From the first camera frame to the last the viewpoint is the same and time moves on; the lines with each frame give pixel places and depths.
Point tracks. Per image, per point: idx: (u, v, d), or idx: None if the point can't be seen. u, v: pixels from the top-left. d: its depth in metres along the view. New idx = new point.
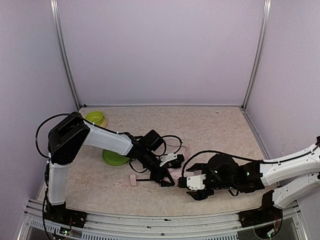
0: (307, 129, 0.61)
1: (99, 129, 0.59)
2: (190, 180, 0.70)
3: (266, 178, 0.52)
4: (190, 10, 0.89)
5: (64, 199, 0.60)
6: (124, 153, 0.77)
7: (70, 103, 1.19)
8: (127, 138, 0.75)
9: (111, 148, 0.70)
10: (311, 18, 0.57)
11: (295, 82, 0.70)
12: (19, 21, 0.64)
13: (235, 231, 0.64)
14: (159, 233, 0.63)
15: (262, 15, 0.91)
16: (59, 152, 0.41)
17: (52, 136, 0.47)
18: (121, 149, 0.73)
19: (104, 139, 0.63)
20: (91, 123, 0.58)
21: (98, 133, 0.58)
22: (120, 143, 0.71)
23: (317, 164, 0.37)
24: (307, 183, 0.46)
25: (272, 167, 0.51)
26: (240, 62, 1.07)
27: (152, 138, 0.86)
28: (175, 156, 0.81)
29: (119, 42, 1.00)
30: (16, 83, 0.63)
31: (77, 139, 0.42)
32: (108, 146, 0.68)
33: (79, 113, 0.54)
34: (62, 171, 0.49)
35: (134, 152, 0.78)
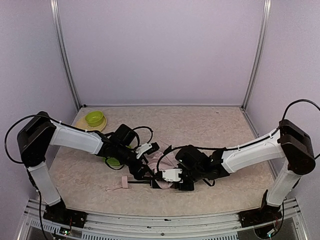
0: (307, 129, 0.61)
1: (65, 127, 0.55)
2: (166, 173, 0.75)
3: (227, 163, 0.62)
4: (189, 10, 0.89)
5: (61, 197, 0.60)
6: (95, 152, 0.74)
7: (70, 103, 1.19)
8: (95, 136, 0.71)
9: (80, 147, 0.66)
10: (311, 17, 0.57)
11: (294, 82, 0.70)
12: (20, 21, 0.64)
13: (235, 231, 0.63)
14: (159, 233, 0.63)
15: (262, 15, 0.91)
16: (28, 153, 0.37)
17: (19, 138, 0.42)
18: (90, 148, 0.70)
19: (73, 139, 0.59)
20: (58, 122, 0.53)
21: (65, 131, 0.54)
22: (90, 141, 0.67)
23: (276, 146, 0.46)
24: (284, 176, 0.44)
25: (233, 154, 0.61)
26: (240, 62, 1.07)
27: (122, 132, 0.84)
28: (149, 146, 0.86)
29: (119, 42, 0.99)
30: (16, 84, 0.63)
31: (46, 137, 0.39)
32: (77, 146, 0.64)
33: (46, 113, 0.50)
34: (40, 173, 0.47)
35: (105, 149, 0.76)
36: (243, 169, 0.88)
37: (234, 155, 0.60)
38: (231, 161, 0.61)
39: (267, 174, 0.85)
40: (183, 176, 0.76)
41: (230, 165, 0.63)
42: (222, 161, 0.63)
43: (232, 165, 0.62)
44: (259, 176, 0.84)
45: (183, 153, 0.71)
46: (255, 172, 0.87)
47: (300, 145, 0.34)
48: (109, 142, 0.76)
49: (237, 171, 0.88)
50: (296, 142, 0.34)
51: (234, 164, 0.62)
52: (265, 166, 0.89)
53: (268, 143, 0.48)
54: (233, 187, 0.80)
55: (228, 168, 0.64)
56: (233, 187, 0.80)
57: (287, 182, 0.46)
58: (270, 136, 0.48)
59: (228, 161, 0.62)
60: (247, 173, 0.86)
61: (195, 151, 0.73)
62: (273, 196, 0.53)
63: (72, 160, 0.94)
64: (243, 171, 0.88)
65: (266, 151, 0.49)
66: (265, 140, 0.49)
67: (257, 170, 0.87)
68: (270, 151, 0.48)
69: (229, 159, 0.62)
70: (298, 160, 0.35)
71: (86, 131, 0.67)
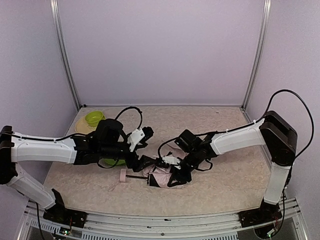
0: (307, 128, 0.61)
1: (27, 142, 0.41)
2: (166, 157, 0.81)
3: (215, 144, 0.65)
4: (189, 10, 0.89)
5: (54, 199, 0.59)
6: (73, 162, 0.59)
7: (70, 103, 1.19)
8: (71, 144, 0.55)
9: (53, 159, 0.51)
10: (311, 18, 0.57)
11: (294, 82, 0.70)
12: (20, 21, 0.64)
13: (235, 231, 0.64)
14: (159, 233, 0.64)
15: (262, 15, 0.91)
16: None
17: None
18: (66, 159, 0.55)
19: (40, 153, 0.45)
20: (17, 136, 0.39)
21: (27, 148, 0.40)
22: (63, 153, 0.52)
23: (256, 132, 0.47)
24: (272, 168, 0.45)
25: (222, 136, 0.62)
26: (240, 62, 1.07)
27: (101, 130, 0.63)
28: (142, 135, 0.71)
29: (119, 42, 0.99)
30: (16, 83, 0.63)
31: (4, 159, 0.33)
32: (48, 159, 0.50)
33: (10, 128, 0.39)
34: (20, 184, 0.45)
35: (83, 157, 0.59)
36: (243, 168, 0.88)
37: (220, 137, 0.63)
38: (219, 142, 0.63)
39: (267, 174, 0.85)
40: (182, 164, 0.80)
41: (218, 146, 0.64)
42: (211, 141, 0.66)
43: (220, 146, 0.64)
44: (259, 176, 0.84)
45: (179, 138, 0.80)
46: (255, 172, 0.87)
47: (282, 136, 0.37)
48: (86, 149, 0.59)
49: (237, 171, 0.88)
50: (277, 131, 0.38)
51: (221, 147, 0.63)
52: (265, 166, 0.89)
53: (251, 128, 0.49)
54: (233, 187, 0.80)
55: (216, 149, 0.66)
56: (233, 187, 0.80)
57: (278, 177, 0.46)
58: (254, 123, 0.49)
59: (216, 142, 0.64)
60: (247, 173, 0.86)
61: (188, 134, 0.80)
62: (268, 192, 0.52)
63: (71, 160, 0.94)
64: (243, 171, 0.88)
65: (247, 135, 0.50)
66: (250, 126, 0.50)
67: (257, 170, 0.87)
68: (251, 137, 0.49)
69: (217, 140, 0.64)
70: (280, 150, 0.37)
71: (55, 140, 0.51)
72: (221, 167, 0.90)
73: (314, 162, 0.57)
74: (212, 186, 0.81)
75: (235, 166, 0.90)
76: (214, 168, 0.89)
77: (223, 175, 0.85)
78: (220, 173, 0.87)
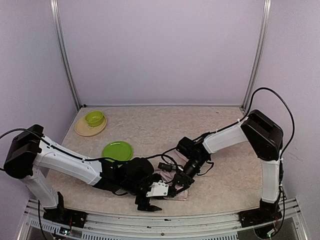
0: (307, 128, 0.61)
1: (57, 153, 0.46)
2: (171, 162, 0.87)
3: (207, 143, 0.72)
4: (190, 10, 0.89)
5: (56, 203, 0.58)
6: (92, 183, 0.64)
7: (70, 103, 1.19)
8: (95, 168, 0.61)
9: (72, 174, 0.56)
10: (311, 18, 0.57)
11: (294, 82, 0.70)
12: (20, 21, 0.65)
13: (235, 231, 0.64)
14: (159, 233, 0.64)
15: (262, 15, 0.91)
16: (9, 167, 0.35)
17: (12, 144, 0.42)
18: (85, 178, 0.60)
19: (63, 167, 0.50)
20: (49, 144, 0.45)
21: (54, 158, 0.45)
22: (85, 172, 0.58)
23: (238, 129, 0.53)
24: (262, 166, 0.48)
25: (212, 135, 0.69)
26: (240, 62, 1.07)
27: (132, 168, 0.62)
28: (164, 194, 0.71)
29: (119, 42, 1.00)
30: (16, 83, 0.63)
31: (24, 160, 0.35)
32: (70, 174, 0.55)
33: (39, 129, 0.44)
34: (31, 182, 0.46)
35: (104, 183, 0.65)
36: (243, 168, 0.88)
37: (210, 137, 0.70)
38: (210, 141, 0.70)
39: None
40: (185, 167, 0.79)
41: (209, 144, 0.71)
42: (204, 140, 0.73)
43: (211, 144, 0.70)
44: (259, 177, 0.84)
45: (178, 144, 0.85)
46: (255, 172, 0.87)
47: (263, 132, 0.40)
48: (109, 178, 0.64)
49: (237, 171, 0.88)
50: (258, 128, 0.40)
51: (212, 144, 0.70)
52: None
53: (234, 127, 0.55)
54: (233, 187, 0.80)
55: (208, 148, 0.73)
56: (233, 187, 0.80)
57: (270, 174, 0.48)
58: (239, 122, 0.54)
59: (207, 141, 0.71)
60: (247, 173, 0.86)
61: (186, 139, 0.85)
62: (265, 191, 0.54)
63: None
64: (244, 171, 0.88)
65: (232, 133, 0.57)
66: (235, 125, 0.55)
67: (257, 170, 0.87)
68: (235, 134, 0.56)
69: (207, 139, 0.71)
70: (263, 145, 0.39)
71: (84, 160, 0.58)
72: (221, 167, 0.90)
73: (313, 162, 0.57)
74: (212, 186, 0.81)
75: (235, 166, 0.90)
76: (214, 169, 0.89)
77: (223, 176, 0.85)
78: (220, 173, 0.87)
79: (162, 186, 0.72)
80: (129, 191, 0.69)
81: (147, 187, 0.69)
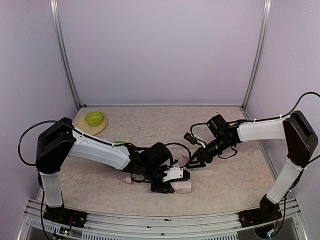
0: None
1: (89, 141, 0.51)
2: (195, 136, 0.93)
3: (241, 130, 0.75)
4: (189, 10, 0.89)
5: (61, 202, 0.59)
6: (120, 168, 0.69)
7: (70, 103, 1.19)
8: (124, 152, 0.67)
9: (105, 160, 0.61)
10: (311, 18, 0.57)
11: (294, 82, 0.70)
12: (20, 22, 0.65)
13: (235, 231, 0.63)
14: (159, 233, 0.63)
15: (262, 14, 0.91)
16: (42, 161, 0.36)
17: (38, 139, 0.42)
18: (115, 163, 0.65)
19: (96, 153, 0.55)
20: (81, 133, 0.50)
21: (87, 146, 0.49)
22: (114, 157, 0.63)
23: (275, 124, 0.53)
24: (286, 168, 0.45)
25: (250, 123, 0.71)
26: (240, 62, 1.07)
27: (155, 151, 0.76)
28: (180, 176, 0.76)
29: (119, 42, 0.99)
30: (16, 84, 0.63)
31: (58, 151, 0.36)
32: (101, 160, 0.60)
33: (68, 121, 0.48)
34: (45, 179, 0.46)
35: (132, 167, 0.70)
36: (243, 168, 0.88)
37: (246, 125, 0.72)
38: (245, 128, 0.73)
39: (267, 174, 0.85)
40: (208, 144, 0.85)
41: (243, 132, 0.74)
42: (239, 126, 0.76)
43: (245, 132, 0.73)
44: (259, 176, 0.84)
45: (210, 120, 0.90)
46: (255, 172, 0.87)
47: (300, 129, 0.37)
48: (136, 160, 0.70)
49: (237, 171, 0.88)
50: (298, 129, 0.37)
51: (245, 134, 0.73)
52: (265, 166, 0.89)
53: (273, 121, 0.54)
54: (233, 187, 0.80)
55: (241, 135, 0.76)
56: (233, 187, 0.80)
57: (287, 177, 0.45)
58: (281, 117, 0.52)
59: (242, 128, 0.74)
60: (247, 173, 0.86)
61: (219, 119, 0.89)
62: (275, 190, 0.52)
63: (71, 160, 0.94)
64: (244, 171, 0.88)
65: (270, 127, 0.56)
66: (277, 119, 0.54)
67: (257, 170, 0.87)
68: (272, 128, 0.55)
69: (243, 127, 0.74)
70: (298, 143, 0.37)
71: (113, 145, 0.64)
72: (221, 167, 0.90)
73: (313, 162, 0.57)
74: (212, 186, 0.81)
75: (235, 165, 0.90)
76: (214, 169, 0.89)
77: (223, 175, 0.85)
78: (220, 173, 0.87)
79: (177, 169, 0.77)
80: (149, 175, 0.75)
81: (162, 173, 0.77)
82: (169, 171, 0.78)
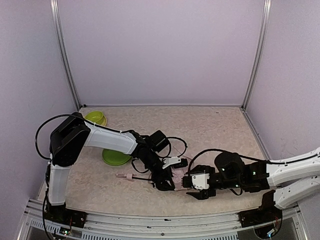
0: (307, 129, 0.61)
1: (100, 129, 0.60)
2: (195, 179, 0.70)
3: (274, 179, 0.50)
4: (189, 10, 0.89)
5: (64, 200, 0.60)
6: (130, 152, 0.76)
7: (70, 103, 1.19)
8: (130, 137, 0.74)
9: (116, 146, 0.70)
10: (311, 18, 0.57)
11: (294, 82, 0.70)
12: (20, 22, 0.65)
13: (235, 231, 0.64)
14: (159, 233, 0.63)
15: (262, 14, 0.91)
16: (63, 151, 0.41)
17: (52, 135, 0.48)
18: (124, 148, 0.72)
19: (107, 140, 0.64)
20: (92, 124, 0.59)
21: (99, 133, 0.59)
22: (123, 143, 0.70)
23: None
24: (311, 185, 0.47)
25: (280, 167, 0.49)
26: (240, 62, 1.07)
27: (157, 137, 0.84)
28: (179, 161, 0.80)
29: (119, 42, 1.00)
30: (16, 84, 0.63)
31: (73, 145, 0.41)
32: (112, 146, 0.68)
33: (78, 114, 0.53)
34: (54, 175, 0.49)
35: (139, 151, 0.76)
36: None
37: (281, 170, 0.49)
38: (278, 177, 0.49)
39: None
40: (211, 181, 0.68)
41: (275, 181, 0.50)
42: (268, 175, 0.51)
43: (279, 181, 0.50)
44: None
45: (232, 163, 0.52)
46: None
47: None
48: (143, 144, 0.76)
49: None
50: None
51: (281, 180, 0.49)
52: None
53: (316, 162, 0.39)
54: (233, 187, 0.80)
55: (272, 184, 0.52)
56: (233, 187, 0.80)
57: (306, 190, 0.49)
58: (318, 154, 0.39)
59: (275, 177, 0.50)
60: None
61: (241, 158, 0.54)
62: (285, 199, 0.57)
63: None
64: None
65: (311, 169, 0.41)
66: (312, 157, 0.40)
67: None
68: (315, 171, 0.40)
69: (274, 174, 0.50)
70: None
71: (121, 132, 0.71)
72: None
73: None
74: None
75: None
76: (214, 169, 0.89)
77: None
78: None
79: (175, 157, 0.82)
80: (151, 164, 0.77)
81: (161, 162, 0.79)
82: (167, 159, 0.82)
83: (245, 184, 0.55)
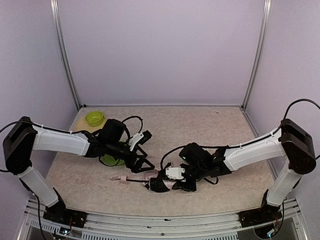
0: (307, 129, 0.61)
1: (49, 131, 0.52)
2: (169, 170, 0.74)
3: (230, 161, 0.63)
4: (189, 10, 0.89)
5: (57, 197, 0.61)
6: (82, 153, 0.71)
7: (70, 103, 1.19)
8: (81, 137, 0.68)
9: (66, 149, 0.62)
10: (311, 18, 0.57)
11: (294, 82, 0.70)
12: (20, 23, 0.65)
13: (235, 231, 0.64)
14: (159, 233, 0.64)
15: (262, 14, 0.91)
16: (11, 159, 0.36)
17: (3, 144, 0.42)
18: (77, 149, 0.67)
19: (60, 142, 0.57)
20: (40, 126, 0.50)
21: (51, 136, 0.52)
22: (74, 143, 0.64)
23: (276, 145, 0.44)
24: (284, 174, 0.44)
25: (236, 151, 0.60)
26: (241, 62, 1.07)
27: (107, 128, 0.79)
28: (140, 135, 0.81)
29: (119, 42, 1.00)
30: (16, 83, 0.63)
31: (22, 149, 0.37)
32: (64, 149, 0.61)
33: (29, 119, 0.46)
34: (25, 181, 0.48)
35: (94, 149, 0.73)
36: (243, 169, 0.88)
37: (236, 153, 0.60)
38: (233, 159, 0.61)
39: (268, 174, 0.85)
40: (185, 174, 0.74)
41: (231, 163, 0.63)
42: (224, 158, 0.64)
43: (234, 162, 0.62)
44: (259, 177, 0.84)
45: (186, 151, 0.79)
46: (255, 172, 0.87)
47: (300, 143, 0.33)
48: (96, 142, 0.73)
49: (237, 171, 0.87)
50: (296, 141, 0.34)
51: (236, 162, 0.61)
52: (265, 166, 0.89)
53: (269, 141, 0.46)
54: (233, 187, 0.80)
55: (230, 166, 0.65)
56: (233, 187, 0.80)
57: (287, 181, 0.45)
58: (271, 135, 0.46)
59: (230, 159, 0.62)
60: (247, 173, 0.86)
61: (198, 150, 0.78)
62: (274, 195, 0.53)
63: (71, 160, 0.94)
64: (244, 171, 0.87)
65: (266, 149, 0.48)
66: (267, 138, 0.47)
67: (257, 170, 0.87)
68: (270, 150, 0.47)
69: (231, 157, 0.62)
70: (298, 158, 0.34)
71: (71, 133, 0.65)
72: None
73: None
74: (212, 186, 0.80)
75: None
76: None
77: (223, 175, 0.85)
78: None
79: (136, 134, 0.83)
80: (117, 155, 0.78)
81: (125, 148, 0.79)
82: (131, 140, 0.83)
83: (206, 168, 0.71)
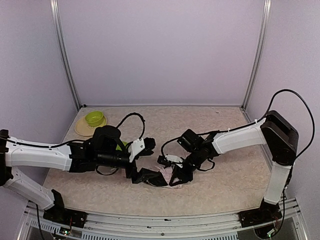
0: (307, 129, 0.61)
1: (22, 147, 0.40)
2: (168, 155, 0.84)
3: (217, 144, 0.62)
4: (189, 10, 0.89)
5: (51, 201, 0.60)
6: (67, 169, 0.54)
7: (70, 103, 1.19)
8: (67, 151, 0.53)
9: (46, 166, 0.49)
10: (311, 17, 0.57)
11: (294, 82, 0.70)
12: (19, 23, 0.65)
13: (235, 231, 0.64)
14: (159, 233, 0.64)
15: (262, 14, 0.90)
16: None
17: None
18: (59, 165, 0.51)
19: (37, 159, 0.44)
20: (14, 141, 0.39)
21: (24, 153, 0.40)
22: (56, 159, 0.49)
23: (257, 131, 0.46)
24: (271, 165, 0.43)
25: (223, 134, 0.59)
26: (241, 63, 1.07)
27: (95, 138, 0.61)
28: (141, 147, 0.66)
29: (119, 42, 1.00)
30: (16, 83, 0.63)
31: None
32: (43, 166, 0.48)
33: (6, 133, 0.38)
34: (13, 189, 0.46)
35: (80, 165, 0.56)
36: (243, 169, 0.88)
37: (223, 136, 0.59)
38: (220, 143, 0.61)
39: (267, 174, 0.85)
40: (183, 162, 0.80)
41: (218, 145, 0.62)
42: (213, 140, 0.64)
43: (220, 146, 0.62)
44: (259, 176, 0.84)
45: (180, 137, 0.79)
46: (255, 172, 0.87)
47: (279, 132, 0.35)
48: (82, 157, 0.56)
49: (237, 171, 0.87)
50: (277, 129, 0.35)
51: (222, 146, 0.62)
52: (265, 167, 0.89)
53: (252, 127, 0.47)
54: (233, 187, 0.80)
55: (217, 148, 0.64)
56: (233, 187, 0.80)
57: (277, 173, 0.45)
58: (256, 122, 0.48)
59: (218, 142, 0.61)
60: (247, 173, 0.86)
61: (191, 134, 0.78)
62: (269, 191, 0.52)
63: None
64: (244, 171, 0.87)
65: (248, 135, 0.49)
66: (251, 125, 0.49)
67: (257, 171, 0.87)
68: (253, 136, 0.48)
69: (219, 140, 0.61)
70: (279, 147, 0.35)
71: (51, 146, 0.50)
72: (221, 166, 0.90)
73: (314, 162, 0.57)
74: (212, 186, 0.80)
75: (236, 165, 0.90)
76: (214, 169, 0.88)
77: (223, 175, 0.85)
78: (220, 172, 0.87)
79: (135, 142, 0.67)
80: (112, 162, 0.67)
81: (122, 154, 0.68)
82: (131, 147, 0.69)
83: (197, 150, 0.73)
